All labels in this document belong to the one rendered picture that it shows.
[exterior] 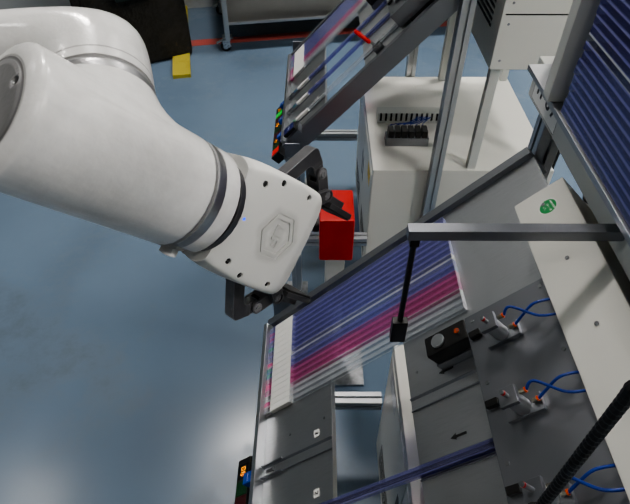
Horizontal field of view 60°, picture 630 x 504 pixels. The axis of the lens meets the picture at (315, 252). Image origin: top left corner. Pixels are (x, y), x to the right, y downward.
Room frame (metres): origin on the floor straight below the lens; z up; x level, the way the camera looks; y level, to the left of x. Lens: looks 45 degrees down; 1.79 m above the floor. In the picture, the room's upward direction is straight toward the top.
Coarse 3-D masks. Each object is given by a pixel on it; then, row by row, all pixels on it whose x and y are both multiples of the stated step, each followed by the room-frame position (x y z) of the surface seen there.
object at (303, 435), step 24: (288, 408) 0.56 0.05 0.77; (312, 408) 0.53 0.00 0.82; (288, 432) 0.51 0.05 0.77; (312, 432) 0.48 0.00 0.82; (288, 456) 0.46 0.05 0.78; (312, 456) 0.44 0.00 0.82; (264, 480) 0.43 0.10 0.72; (288, 480) 0.41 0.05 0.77; (312, 480) 0.39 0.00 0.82; (336, 480) 0.38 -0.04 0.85
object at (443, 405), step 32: (480, 192) 0.80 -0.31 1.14; (512, 192) 0.75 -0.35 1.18; (480, 256) 0.66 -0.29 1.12; (512, 256) 0.62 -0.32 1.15; (480, 288) 0.59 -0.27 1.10; (512, 288) 0.56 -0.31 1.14; (448, 320) 0.57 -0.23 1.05; (416, 352) 0.54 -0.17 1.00; (416, 384) 0.48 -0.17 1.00; (448, 384) 0.45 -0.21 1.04; (416, 416) 0.43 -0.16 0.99; (448, 416) 0.40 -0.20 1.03; (480, 416) 0.38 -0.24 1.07; (448, 448) 0.36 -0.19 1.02; (448, 480) 0.31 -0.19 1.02; (480, 480) 0.30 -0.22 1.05
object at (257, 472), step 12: (264, 336) 0.77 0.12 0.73; (264, 348) 0.73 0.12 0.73; (264, 360) 0.70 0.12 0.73; (264, 372) 0.67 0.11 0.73; (264, 384) 0.64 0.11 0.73; (264, 396) 0.61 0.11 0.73; (264, 420) 0.56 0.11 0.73; (264, 432) 0.53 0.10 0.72; (264, 444) 0.51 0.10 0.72; (264, 456) 0.48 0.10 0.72; (252, 468) 0.45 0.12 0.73; (252, 480) 0.43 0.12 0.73; (252, 492) 0.41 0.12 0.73
